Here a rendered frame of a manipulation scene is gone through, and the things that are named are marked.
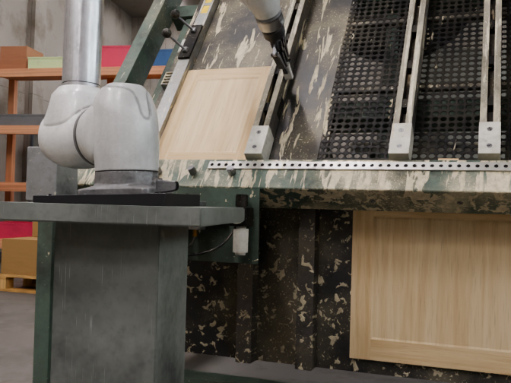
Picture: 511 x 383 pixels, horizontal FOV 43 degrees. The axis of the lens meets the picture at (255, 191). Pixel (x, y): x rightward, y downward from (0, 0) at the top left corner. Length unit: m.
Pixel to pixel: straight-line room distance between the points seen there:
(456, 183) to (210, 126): 0.91
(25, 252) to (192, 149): 3.39
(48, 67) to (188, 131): 5.46
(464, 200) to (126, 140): 0.98
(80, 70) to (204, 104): 0.78
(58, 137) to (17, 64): 6.31
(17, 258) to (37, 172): 3.39
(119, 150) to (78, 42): 0.37
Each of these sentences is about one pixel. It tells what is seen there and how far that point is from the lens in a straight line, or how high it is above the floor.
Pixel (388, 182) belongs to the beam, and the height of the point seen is 0.84.
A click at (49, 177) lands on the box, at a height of 0.83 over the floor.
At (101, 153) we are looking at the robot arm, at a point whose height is 0.87.
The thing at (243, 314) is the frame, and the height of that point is 0.37.
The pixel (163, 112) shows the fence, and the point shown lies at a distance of 2.46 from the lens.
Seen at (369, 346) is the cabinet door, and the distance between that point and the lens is 2.25.
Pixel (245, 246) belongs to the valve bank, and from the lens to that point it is 2.01.
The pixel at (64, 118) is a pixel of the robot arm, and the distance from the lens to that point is 1.71.
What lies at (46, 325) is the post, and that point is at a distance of 2.27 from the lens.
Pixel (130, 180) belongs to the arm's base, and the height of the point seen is 0.81.
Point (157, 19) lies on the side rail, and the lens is 2.94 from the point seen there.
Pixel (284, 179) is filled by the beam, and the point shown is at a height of 0.84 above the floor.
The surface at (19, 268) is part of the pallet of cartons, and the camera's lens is 5.58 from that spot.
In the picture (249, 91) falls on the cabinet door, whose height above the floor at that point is 1.18.
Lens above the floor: 0.76
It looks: 1 degrees up
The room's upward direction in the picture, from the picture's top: 2 degrees clockwise
